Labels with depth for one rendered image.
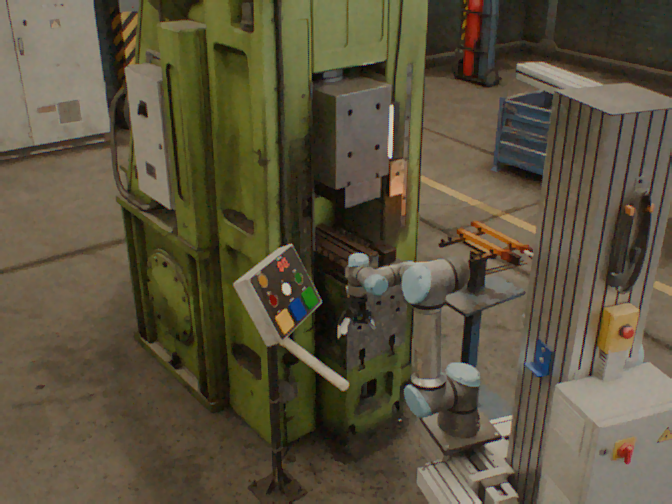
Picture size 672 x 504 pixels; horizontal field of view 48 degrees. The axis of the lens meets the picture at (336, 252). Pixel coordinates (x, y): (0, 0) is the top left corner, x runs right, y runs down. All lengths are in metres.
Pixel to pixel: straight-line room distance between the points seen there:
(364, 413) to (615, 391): 1.78
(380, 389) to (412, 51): 1.67
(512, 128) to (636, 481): 5.20
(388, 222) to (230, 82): 1.01
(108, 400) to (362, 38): 2.36
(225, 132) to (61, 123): 4.97
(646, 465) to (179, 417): 2.51
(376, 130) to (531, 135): 4.01
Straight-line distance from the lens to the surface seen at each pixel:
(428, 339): 2.48
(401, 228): 3.78
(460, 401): 2.65
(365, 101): 3.20
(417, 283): 2.37
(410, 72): 3.55
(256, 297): 2.89
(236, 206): 3.54
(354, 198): 3.30
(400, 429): 4.03
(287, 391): 3.65
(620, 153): 2.08
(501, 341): 4.79
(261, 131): 3.11
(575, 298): 2.24
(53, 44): 8.15
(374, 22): 3.36
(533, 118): 7.15
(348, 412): 3.79
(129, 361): 4.67
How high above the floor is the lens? 2.56
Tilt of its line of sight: 27 degrees down
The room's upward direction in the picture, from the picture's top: straight up
